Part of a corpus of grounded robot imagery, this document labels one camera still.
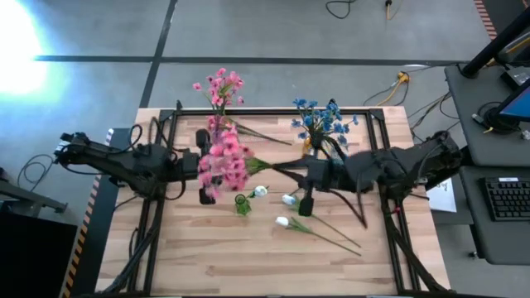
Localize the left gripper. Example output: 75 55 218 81
177 128 216 206

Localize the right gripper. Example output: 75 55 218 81
272 153 353 216

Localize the white tulip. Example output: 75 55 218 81
242 185 269 202
274 216 363 257
281 193 362 249

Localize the pink flower sprig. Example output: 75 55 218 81
197 123 274 200
192 67 246 144
206 114 293 147

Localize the blue flower sprig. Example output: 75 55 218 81
291 97 322 146
318 101 360 150

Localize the yellow glass vase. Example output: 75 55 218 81
301 136 322 158

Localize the green glass vase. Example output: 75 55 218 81
234 193 253 217

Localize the black mat with hazard stripe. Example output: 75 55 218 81
61 127 137 298

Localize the white paper sheet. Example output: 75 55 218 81
426 178 458 214

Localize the grey metal stand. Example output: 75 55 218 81
0 167 70 216

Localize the grey desk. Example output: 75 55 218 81
458 165 530 266
445 64 530 167

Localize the black cabinet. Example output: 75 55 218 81
0 210 79 298

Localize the black monitor stand base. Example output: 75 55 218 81
475 101 523 135

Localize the black keyboard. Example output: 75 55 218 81
483 176 530 223

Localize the monitor with blue screen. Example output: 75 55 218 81
494 77 530 123

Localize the black slanted pole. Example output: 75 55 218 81
460 6 530 79

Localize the small black desk box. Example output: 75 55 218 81
499 65 530 88

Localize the orange black striped tape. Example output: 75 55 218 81
473 0 498 41

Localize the yellow power plug cable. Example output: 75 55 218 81
374 70 411 108

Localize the black plug yellow cable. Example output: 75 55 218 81
383 0 405 21

